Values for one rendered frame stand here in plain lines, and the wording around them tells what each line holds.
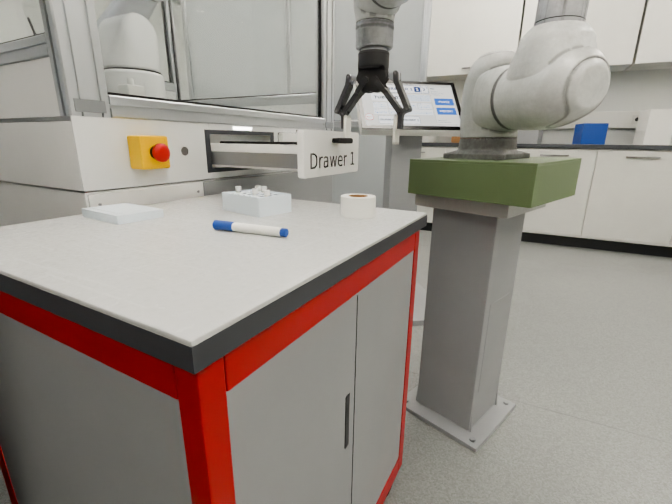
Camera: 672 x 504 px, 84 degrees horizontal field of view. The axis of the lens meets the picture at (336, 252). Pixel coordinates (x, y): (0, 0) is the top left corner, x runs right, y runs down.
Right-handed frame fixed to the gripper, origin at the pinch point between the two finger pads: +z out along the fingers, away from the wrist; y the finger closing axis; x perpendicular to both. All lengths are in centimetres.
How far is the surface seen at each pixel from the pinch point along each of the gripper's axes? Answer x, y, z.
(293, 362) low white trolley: 61, -19, 25
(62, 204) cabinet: 50, 50, 14
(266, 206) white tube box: 34.9, 6.0, 12.9
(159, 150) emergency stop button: 37.2, 33.0, 2.9
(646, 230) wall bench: -298, -119, 69
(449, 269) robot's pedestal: -19.1, -19.1, 37.5
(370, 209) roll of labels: 25.6, -12.0, 13.1
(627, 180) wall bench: -296, -98, 29
